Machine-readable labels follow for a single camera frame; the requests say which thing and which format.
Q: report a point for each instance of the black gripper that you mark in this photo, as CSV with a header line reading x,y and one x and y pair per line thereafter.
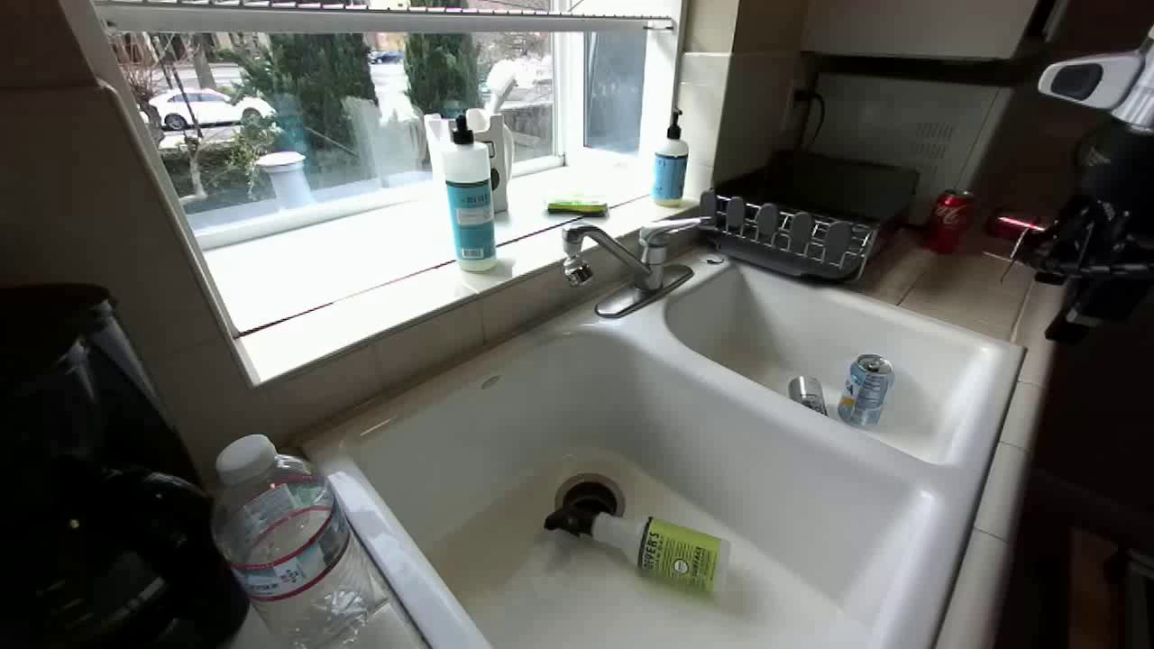
x,y
1103,245

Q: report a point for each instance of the white spray bottle green label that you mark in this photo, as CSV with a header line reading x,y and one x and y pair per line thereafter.
x,y
672,556

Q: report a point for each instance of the white double basin sink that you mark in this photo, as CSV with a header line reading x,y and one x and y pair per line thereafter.
x,y
746,482

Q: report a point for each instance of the small soap bottle blue label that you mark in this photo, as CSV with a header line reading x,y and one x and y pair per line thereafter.
x,y
670,173

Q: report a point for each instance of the chrome sink faucet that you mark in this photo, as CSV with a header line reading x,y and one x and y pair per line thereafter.
x,y
650,258

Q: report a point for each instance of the black sink drain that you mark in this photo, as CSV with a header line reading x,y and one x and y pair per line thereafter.
x,y
602,486

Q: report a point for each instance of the tall soap bottle teal label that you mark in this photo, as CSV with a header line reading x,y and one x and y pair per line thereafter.
x,y
469,217

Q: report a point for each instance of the clear plastic water bottle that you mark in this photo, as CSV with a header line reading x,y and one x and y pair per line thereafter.
x,y
290,551

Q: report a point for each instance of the red drink can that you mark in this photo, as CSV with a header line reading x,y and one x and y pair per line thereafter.
x,y
950,220

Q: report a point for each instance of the blue drink can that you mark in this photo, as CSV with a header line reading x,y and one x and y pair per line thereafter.
x,y
868,390

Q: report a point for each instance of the silver drink can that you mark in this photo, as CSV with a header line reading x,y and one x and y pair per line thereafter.
x,y
809,390

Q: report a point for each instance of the green sponge cloth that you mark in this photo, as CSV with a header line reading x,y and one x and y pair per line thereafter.
x,y
580,208

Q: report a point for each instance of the white sill container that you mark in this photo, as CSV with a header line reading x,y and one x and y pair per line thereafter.
x,y
507,157

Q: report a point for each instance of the white outdoor planter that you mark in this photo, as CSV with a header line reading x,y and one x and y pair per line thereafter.
x,y
287,180

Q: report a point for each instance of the white parked car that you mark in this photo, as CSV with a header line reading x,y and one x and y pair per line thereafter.
x,y
204,109

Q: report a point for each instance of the black coffee maker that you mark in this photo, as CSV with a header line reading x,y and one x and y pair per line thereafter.
x,y
95,542

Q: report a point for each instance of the pale wall cabinet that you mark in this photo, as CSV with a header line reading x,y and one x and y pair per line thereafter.
x,y
914,22

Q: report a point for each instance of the white window frame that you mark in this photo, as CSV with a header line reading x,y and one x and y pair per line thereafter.
x,y
570,85

